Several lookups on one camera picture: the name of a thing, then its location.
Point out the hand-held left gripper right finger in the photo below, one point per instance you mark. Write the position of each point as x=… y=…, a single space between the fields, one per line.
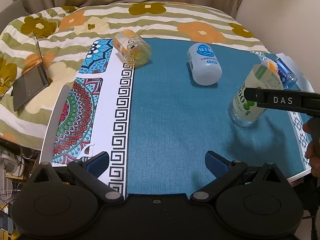
x=215 y=164

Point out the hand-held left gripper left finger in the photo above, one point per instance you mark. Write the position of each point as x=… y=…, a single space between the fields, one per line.
x=98 y=164

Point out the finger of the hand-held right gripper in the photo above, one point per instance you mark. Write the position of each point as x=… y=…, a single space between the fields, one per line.
x=282 y=100

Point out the clear cup green label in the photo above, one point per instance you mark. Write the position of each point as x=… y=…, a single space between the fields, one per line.
x=260 y=80

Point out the white cup blue label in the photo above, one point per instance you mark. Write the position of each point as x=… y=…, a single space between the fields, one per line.
x=203 y=62

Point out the clear cup orange label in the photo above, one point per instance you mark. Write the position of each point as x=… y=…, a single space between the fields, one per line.
x=133 y=48

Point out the person's right hand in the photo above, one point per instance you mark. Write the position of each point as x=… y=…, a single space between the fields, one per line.
x=315 y=152

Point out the blue plastic bottle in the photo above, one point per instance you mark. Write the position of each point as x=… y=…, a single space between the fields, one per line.
x=286 y=72

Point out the white diamond pattern mat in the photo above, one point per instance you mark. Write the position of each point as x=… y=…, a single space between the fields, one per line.
x=300 y=130

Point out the clear container orange print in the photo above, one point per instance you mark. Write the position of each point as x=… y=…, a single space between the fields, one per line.
x=270 y=64

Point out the mandala print white mat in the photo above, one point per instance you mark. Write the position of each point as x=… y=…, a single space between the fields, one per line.
x=75 y=120

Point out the teal cloth mat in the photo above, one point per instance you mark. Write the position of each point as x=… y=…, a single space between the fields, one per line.
x=175 y=120

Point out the silver flat panel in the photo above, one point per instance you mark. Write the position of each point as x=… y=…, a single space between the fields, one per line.
x=53 y=122

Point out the white plastic appliance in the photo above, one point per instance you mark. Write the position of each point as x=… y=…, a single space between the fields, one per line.
x=8 y=163

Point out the dark cloth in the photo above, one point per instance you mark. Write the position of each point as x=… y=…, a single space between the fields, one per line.
x=311 y=205

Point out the grey open laptop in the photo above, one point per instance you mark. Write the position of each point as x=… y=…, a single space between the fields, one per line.
x=30 y=85

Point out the floral striped blanket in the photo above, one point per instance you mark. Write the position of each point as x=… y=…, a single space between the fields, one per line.
x=162 y=20

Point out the grey pillow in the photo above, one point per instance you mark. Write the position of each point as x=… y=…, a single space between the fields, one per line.
x=12 y=13

